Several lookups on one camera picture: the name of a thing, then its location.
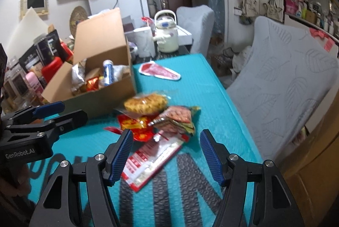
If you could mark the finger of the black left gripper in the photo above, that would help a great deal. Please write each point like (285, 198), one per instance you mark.
(63, 123)

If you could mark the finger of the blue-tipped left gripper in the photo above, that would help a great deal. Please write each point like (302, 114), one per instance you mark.
(32, 113)

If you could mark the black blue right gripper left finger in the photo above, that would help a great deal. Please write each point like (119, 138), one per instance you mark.
(60, 203)

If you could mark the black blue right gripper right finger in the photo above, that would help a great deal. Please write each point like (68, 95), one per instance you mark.
(273, 203)

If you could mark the blue effervescent tablet tube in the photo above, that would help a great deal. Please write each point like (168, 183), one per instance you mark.
(108, 72)

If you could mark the red shiny snack bag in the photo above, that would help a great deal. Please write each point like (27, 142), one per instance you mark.
(92, 84)

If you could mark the pink bottle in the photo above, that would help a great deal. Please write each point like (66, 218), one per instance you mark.
(35, 85)

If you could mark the red white flat snack packet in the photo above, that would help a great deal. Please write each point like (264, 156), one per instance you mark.
(150, 158)

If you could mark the white snack bag in box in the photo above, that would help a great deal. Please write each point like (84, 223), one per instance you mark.
(78, 76)

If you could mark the yellow waffle snack bag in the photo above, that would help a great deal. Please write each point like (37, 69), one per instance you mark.
(144, 104)

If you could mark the white foam board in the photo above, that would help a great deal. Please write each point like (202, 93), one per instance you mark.
(30, 27)

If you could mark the peanut snack bag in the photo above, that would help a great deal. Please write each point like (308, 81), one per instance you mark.
(176, 119)

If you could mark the open cardboard box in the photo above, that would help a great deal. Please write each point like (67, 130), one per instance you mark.
(97, 39)

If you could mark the pink white flat pouch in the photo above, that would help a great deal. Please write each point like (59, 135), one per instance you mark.
(158, 71)

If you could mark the woven round tray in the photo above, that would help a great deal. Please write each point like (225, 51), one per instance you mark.
(78, 15)

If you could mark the grey leaf-pattern chair near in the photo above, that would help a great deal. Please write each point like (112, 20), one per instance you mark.
(284, 79)

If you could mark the cream white kettle pot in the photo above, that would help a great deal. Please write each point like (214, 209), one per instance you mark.
(166, 32)

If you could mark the white mini fridge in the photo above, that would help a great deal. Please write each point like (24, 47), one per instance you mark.
(135, 9)

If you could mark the grey covered chair far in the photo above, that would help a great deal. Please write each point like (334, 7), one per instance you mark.
(199, 21)

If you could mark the canvas tote bag right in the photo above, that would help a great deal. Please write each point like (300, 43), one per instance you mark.
(272, 11)

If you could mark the canvas tote bag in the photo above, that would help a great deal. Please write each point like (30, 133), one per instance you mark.
(272, 11)
(249, 8)

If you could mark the canvas tote bag left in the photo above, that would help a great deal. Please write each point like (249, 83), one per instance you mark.
(249, 8)

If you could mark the wall intercom panel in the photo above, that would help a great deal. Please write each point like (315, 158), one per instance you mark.
(39, 6)

